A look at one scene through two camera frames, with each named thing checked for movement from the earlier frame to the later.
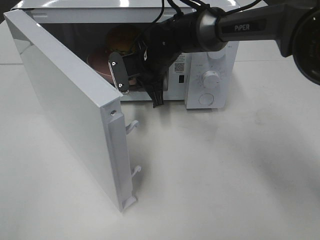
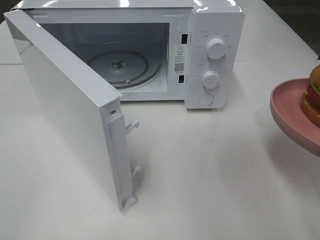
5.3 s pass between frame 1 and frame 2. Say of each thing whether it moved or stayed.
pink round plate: moved
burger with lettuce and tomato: moved
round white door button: stayed
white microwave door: stayed
